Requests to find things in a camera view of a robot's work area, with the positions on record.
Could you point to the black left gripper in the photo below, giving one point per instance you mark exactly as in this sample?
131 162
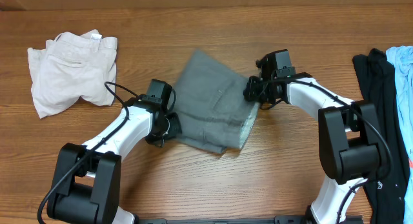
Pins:
175 126

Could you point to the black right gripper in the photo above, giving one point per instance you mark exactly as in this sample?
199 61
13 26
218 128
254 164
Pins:
253 97

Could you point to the grey shorts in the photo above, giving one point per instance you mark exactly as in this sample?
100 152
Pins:
211 107

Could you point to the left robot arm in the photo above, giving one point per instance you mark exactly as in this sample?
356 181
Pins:
87 177

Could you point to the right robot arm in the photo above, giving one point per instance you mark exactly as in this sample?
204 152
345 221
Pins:
352 151

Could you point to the beige folded shorts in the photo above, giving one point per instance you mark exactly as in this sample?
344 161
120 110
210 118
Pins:
71 67

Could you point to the light blue garment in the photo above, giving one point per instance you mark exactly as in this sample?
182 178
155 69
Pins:
401 58

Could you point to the black garment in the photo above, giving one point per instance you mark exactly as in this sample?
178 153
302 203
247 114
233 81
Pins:
376 82

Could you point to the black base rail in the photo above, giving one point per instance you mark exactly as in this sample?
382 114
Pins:
219 221

